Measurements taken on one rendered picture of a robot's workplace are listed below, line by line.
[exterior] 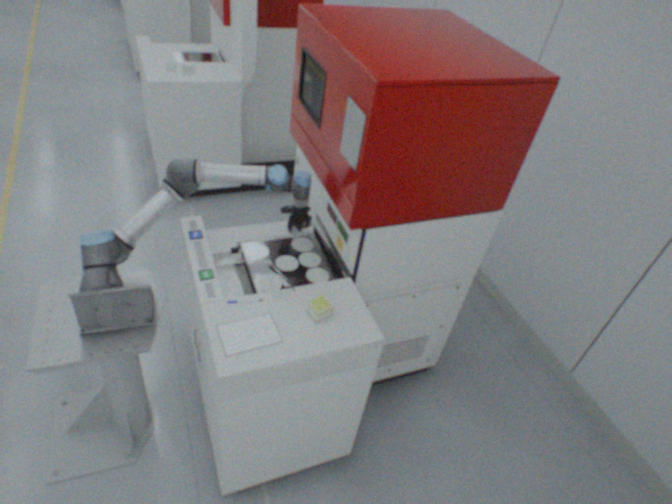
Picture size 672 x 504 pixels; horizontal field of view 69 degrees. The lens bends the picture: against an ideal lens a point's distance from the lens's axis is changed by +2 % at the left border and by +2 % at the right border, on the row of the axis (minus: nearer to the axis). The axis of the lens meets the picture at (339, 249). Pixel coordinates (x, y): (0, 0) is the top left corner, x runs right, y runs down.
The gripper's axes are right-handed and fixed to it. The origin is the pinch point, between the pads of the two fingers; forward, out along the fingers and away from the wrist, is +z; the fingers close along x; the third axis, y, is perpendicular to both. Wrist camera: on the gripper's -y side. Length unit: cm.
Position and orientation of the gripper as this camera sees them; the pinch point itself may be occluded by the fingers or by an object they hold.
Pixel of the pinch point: (293, 236)
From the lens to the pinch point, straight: 231.0
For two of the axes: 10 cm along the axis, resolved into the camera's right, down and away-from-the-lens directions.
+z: -1.4, 7.6, 6.4
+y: 7.5, 5.0, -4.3
